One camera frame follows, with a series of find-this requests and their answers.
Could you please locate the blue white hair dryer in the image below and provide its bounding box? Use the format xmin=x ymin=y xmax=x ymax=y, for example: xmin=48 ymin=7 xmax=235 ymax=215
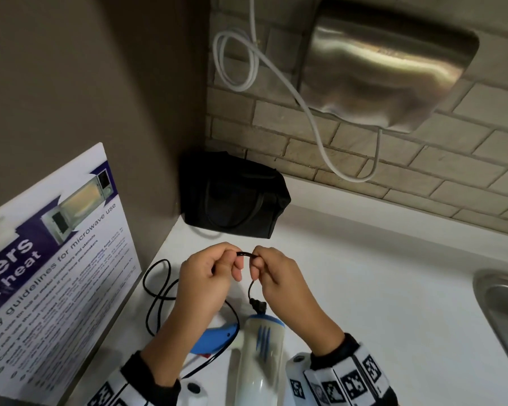
xmin=188 ymin=315 xmax=287 ymax=406

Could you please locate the black hair dryer cord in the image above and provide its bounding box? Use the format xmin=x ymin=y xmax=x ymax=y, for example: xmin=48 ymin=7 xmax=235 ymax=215
xmin=142 ymin=249 xmax=266 ymax=379

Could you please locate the steel sink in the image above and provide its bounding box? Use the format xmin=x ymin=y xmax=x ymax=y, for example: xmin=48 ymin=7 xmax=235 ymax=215
xmin=473 ymin=269 xmax=508 ymax=379

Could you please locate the black fabric bag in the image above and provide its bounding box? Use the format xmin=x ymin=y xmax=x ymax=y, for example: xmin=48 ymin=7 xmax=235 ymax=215
xmin=179 ymin=151 xmax=292 ymax=240

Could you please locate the black right wrist strap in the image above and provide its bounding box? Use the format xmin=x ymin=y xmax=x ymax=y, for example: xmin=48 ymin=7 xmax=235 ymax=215
xmin=304 ymin=333 xmax=398 ymax=406

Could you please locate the white purple safety poster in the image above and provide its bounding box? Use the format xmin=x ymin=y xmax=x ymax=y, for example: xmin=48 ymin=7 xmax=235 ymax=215
xmin=0 ymin=142 xmax=143 ymax=406

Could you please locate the black left wrist strap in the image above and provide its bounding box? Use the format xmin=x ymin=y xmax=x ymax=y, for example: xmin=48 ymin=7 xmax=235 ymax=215
xmin=86 ymin=351 xmax=183 ymax=406

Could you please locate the steel wall hand dryer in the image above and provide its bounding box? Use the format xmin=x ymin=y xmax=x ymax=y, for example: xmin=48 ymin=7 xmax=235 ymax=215
xmin=298 ymin=0 xmax=480 ymax=134

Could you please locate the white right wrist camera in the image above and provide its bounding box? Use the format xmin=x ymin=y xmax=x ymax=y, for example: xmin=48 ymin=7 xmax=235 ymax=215
xmin=286 ymin=352 xmax=312 ymax=406

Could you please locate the person's left hand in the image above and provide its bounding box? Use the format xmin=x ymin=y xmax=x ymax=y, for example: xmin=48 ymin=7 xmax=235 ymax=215
xmin=140 ymin=242 xmax=243 ymax=387

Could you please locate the person's right hand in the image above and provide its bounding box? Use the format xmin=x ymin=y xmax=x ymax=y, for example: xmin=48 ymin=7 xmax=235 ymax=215
xmin=250 ymin=245 xmax=346 ymax=356

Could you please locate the white power cable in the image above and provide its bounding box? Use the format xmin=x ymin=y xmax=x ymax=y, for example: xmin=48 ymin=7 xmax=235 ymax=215
xmin=213 ymin=0 xmax=382 ymax=183

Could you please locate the black wrist strap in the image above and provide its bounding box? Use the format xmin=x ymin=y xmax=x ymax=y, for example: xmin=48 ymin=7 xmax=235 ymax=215
xmin=304 ymin=333 xmax=398 ymax=406
xmin=86 ymin=351 xmax=183 ymax=406

